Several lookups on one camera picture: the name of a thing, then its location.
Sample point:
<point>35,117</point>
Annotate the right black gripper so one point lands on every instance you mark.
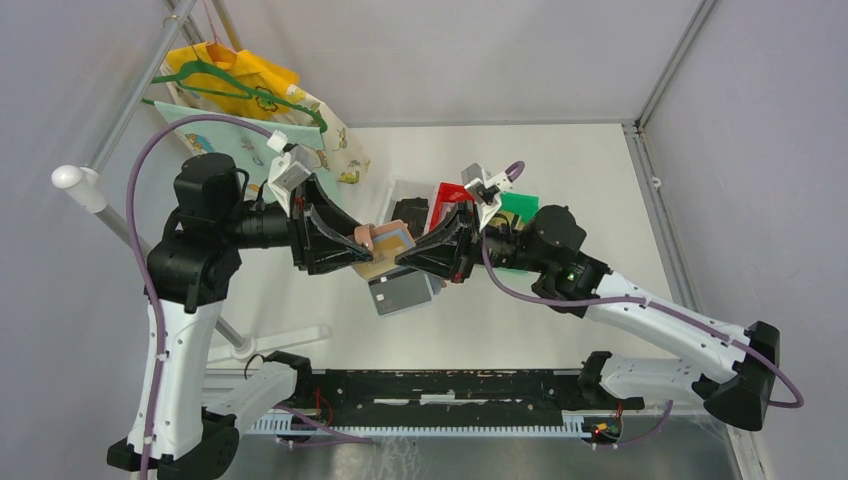
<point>449,250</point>

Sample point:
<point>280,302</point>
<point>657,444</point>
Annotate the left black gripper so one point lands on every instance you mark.
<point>314,246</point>

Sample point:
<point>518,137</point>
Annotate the tan leather card holder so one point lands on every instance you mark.
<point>368,235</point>

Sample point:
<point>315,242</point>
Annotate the gold credit card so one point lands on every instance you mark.
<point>384,259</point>

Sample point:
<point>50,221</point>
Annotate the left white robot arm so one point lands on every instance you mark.
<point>187,276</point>

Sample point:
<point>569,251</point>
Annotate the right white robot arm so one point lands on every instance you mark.
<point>729,369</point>

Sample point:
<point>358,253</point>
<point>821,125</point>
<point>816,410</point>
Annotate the yellow cards in green bin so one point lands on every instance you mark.
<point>506,219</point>

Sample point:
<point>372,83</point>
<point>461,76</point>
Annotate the red plastic bin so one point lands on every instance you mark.
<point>445,197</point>

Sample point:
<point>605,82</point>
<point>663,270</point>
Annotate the cream patterned cloth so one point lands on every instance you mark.
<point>342,154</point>

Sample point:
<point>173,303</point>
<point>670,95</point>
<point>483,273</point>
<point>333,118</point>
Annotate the white plastic bin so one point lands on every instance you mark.
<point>403,189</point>

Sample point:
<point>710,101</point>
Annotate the light green patterned cloth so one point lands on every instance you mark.
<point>250,152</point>

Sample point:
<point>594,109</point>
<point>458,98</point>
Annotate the green plastic bin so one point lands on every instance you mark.
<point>520,206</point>

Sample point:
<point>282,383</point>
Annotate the yellow garment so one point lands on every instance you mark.
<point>212,77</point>

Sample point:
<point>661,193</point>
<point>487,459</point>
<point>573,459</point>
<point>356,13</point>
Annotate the green clothes hanger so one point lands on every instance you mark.
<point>198,67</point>

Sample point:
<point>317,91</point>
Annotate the pink clothes hanger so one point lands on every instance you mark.
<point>215,40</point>

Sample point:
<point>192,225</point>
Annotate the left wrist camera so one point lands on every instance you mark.
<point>289,169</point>

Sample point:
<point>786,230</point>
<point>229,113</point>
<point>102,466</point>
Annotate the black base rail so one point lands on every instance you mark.
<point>449,398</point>

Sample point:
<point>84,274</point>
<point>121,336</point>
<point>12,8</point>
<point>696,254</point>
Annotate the white cable duct strip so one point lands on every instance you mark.
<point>282,424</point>

